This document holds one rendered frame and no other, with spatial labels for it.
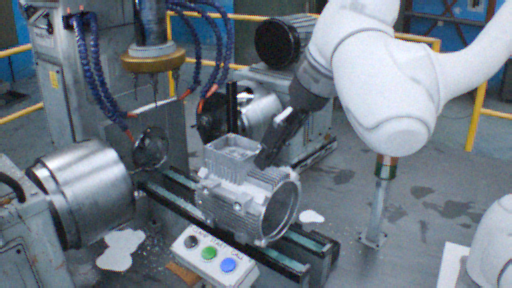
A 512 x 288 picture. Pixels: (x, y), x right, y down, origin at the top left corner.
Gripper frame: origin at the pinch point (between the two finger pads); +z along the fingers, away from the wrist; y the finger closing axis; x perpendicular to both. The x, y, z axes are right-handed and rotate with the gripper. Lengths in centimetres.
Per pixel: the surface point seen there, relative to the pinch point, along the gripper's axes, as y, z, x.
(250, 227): 3.3, 16.6, 7.3
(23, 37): -140, 344, -476
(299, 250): -9.0, 24.1, 18.3
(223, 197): 2.7, 17.6, -2.4
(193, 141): -47, 74, -49
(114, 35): -5, 18, -64
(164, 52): -4.8, 6.7, -40.8
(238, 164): -0.9, 9.9, -4.9
